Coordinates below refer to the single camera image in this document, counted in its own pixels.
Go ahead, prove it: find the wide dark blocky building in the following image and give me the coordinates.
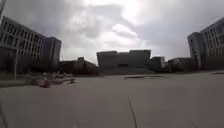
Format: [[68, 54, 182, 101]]
[[96, 49, 153, 76]]

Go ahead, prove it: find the low dark building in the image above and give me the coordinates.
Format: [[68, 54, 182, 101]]
[[59, 56, 100, 77]]

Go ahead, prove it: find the grey paved plaza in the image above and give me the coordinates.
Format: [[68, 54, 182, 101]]
[[0, 70, 224, 128]]

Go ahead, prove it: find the small dark building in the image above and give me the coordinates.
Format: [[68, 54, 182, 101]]
[[149, 55, 167, 73]]

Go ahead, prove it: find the low vehicle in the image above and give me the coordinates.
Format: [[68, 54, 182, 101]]
[[25, 72, 78, 89]]

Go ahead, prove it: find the low pale-roofed building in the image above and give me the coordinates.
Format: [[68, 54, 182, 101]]
[[166, 57, 198, 73]]

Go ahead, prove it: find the large building with window grid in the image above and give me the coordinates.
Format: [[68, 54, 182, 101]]
[[0, 14, 63, 75]]

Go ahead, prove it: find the thin pole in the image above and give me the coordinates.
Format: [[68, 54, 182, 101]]
[[13, 46, 19, 81]]

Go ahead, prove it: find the tall building with window rows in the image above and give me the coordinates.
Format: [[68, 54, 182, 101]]
[[186, 17, 224, 71]]

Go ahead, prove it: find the dark raised ground strip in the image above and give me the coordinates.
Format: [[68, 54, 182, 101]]
[[0, 77, 42, 89]]

